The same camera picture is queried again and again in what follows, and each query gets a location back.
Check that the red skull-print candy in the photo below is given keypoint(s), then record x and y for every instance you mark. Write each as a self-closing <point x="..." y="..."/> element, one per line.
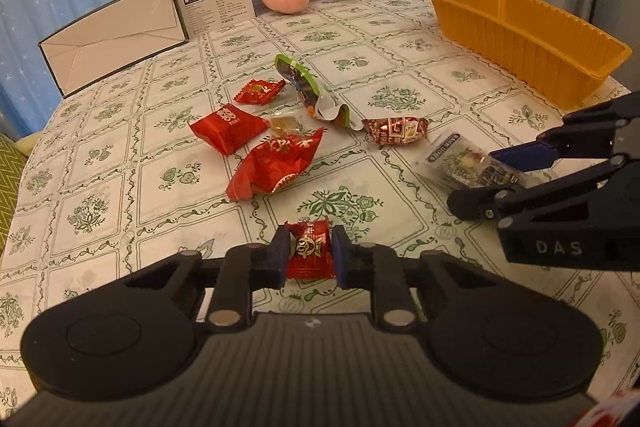
<point x="310" y="253"/>

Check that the green snack packet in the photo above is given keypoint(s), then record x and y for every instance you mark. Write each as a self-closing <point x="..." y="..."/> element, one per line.
<point x="300" y="79"/>

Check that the green floral tablecloth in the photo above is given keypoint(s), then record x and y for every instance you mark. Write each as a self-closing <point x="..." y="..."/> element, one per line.
<point x="150" y="192"/>

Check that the green patterned cushion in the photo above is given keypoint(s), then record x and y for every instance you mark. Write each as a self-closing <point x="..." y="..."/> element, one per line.
<point x="10" y="177"/>

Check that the yellow ribbed plastic tray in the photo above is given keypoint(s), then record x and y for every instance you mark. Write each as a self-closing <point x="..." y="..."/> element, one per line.
<point x="525" y="32"/>

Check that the beige flat cardboard box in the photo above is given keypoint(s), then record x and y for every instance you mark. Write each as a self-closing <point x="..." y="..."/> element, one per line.
<point x="115" y="37"/>

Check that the square red snack packet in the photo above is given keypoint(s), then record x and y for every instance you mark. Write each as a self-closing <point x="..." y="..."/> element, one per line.
<point x="227" y="127"/>

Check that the small red gold-print candy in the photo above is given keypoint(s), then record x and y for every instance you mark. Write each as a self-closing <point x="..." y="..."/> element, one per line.
<point x="257" y="92"/>

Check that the red patterned cloth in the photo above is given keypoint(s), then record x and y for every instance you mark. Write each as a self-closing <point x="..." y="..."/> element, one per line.
<point x="617" y="409"/>

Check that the clear-wrapped brown candy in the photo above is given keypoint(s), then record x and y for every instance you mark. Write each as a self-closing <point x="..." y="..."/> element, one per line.
<point x="281" y="123"/>

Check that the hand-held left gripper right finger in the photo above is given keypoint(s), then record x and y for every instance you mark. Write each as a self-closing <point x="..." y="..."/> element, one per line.
<point x="339" y="257"/>

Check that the clear printed snack packet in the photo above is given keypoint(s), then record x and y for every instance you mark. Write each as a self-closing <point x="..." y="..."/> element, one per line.
<point x="457" y="163"/>

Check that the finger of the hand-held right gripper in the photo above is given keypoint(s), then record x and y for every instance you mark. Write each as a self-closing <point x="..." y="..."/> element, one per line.
<point x="480" y="203"/>
<point x="520" y="156"/>

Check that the large red snack packet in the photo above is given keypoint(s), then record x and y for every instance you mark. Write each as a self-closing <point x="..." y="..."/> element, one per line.
<point x="270" y="164"/>

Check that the brown red snack packet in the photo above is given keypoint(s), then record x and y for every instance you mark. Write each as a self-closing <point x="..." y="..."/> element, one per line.
<point x="395" y="130"/>

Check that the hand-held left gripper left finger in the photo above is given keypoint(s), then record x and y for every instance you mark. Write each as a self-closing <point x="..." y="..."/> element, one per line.
<point x="280" y="253"/>

